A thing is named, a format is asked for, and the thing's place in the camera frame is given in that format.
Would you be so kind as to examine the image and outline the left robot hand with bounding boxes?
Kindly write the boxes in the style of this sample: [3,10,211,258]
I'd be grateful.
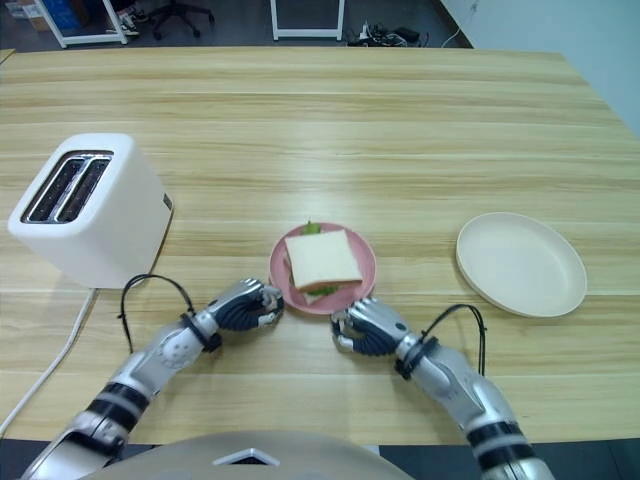
[205,277,286,333]

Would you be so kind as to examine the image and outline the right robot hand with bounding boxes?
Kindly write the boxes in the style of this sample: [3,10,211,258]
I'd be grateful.
[329,297,421,359]

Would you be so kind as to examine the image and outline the pink plate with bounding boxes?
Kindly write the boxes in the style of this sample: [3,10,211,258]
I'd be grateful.
[269,221,378,316]

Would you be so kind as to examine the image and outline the bread slice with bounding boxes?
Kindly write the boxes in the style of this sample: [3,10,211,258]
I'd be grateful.
[282,254,351,306]
[283,229,363,293]

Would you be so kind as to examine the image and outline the robot body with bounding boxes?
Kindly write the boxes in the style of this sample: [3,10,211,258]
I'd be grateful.
[92,430,416,480]

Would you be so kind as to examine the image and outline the cream plate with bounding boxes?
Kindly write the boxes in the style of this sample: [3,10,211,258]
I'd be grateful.
[455,211,588,320]

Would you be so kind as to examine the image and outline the cream toaster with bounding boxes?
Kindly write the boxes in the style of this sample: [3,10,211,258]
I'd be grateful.
[6,132,176,290]

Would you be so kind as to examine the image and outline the black power strip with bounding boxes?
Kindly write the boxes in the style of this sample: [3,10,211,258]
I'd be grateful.
[345,19,431,48]

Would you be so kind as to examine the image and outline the black office chair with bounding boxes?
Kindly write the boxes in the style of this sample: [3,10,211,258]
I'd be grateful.
[149,0,216,41]

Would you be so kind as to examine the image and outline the black cable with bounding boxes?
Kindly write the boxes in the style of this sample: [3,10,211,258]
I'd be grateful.
[419,303,489,376]
[117,273,197,354]

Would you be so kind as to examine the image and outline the white cord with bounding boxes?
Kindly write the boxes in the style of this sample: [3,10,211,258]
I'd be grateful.
[0,287,97,437]

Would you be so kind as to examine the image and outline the white table frame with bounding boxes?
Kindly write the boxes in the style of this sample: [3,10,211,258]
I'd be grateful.
[32,0,129,50]
[270,0,346,41]

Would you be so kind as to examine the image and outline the white cable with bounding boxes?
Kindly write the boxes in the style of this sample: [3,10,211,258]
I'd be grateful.
[441,0,477,50]

